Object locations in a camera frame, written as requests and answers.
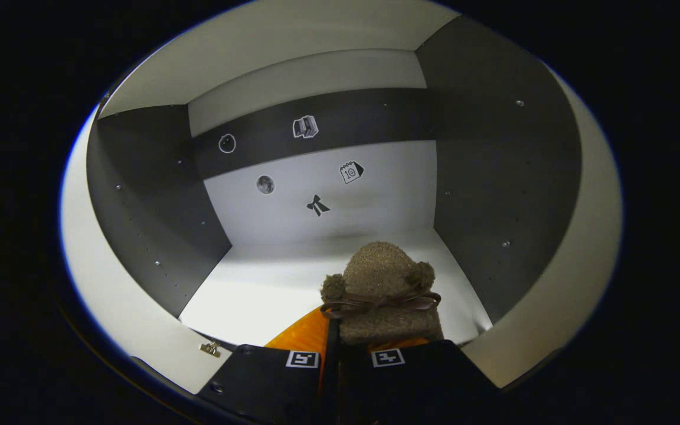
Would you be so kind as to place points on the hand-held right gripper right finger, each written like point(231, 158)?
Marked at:
point(422, 383)

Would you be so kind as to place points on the white cabinet shelf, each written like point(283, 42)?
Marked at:
point(269, 289)

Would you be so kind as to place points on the metal door hinge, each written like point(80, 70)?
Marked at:
point(210, 349)

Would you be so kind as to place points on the white and grey shoe cabinet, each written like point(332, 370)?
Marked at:
point(387, 200)

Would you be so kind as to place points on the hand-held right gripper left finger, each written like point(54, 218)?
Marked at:
point(263, 383)

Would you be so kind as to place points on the brown fuzzy shoe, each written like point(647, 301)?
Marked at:
point(381, 277)

